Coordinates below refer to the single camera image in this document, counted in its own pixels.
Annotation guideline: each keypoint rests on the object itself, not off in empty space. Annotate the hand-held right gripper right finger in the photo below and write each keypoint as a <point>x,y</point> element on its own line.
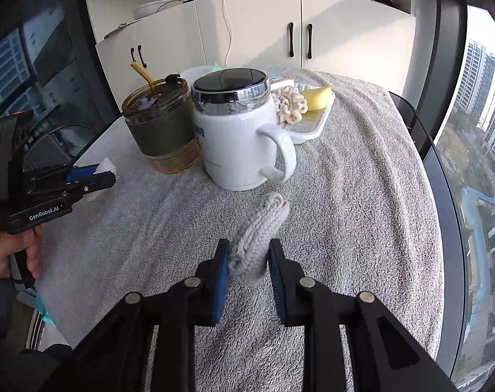
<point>277,277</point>

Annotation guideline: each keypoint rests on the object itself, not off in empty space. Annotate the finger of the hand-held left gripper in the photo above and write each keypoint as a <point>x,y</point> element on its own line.
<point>96,183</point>
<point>82,173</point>

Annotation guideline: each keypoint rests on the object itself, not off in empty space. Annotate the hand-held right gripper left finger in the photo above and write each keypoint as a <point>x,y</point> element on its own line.
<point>219,281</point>

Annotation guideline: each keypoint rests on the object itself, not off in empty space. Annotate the white fuzzy cloth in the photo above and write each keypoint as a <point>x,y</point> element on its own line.
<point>106,166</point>

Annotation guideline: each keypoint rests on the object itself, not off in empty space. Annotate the grey knitted sock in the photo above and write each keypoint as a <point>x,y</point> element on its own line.
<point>255,237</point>

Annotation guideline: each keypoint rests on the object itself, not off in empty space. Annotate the white tray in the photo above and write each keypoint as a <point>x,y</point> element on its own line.
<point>308,124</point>

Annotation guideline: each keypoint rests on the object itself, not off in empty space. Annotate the green printed cloth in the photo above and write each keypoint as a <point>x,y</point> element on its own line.
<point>217,67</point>

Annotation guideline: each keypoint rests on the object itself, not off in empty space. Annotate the cream chenille yarn bundle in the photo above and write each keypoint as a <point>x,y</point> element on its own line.
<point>290,104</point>

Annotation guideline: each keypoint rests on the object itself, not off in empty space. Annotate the yellow lemon-shaped sponge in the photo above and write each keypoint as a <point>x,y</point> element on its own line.
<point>317,97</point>

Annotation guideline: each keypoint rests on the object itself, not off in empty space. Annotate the blue tissue packet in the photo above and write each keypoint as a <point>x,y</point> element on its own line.
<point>281,79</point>

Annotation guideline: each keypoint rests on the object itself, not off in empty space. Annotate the person's left hand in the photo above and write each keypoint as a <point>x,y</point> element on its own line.
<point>0,255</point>

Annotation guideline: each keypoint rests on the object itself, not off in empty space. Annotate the amber tumbler with dark sleeve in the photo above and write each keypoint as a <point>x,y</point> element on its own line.
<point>161,139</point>

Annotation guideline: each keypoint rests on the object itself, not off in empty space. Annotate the grey towel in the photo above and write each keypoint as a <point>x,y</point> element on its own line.
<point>353,212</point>

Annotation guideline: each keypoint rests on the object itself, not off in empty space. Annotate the yellow straw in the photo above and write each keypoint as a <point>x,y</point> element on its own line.
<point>143,74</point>

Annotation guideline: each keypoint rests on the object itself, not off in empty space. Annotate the teal plastic bag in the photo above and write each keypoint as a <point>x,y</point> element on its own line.
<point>44,310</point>

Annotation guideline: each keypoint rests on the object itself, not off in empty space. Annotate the white mug with chrome lid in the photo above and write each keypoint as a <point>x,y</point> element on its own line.
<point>231,143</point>

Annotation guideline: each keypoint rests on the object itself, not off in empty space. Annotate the low white cabinet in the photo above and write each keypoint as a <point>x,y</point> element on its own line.
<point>170,36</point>

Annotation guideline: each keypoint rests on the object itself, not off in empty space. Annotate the white double-door cabinet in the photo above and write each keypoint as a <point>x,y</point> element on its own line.
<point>353,41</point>

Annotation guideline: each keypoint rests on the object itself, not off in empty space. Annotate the buildings outside window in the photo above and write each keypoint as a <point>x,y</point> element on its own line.
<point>488,90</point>

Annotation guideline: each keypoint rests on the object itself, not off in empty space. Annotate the dark window frame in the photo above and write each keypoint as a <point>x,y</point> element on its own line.
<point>447,69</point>

